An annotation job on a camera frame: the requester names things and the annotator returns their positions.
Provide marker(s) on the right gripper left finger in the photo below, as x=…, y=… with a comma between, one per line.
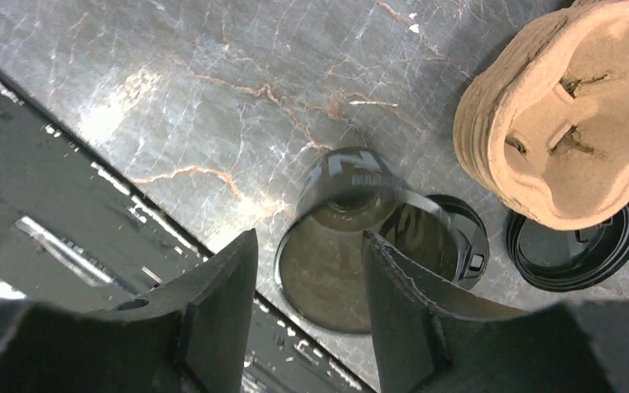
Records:
x=188, y=335

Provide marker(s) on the brown cardboard cup carrier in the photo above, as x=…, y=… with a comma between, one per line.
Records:
x=546, y=126

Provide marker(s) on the black cup lid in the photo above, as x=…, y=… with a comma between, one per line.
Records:
x=573, y=260
x=471, y=238

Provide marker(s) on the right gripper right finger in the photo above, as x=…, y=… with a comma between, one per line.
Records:
x=431, y=336

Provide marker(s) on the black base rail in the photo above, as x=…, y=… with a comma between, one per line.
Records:
x=77, y=235

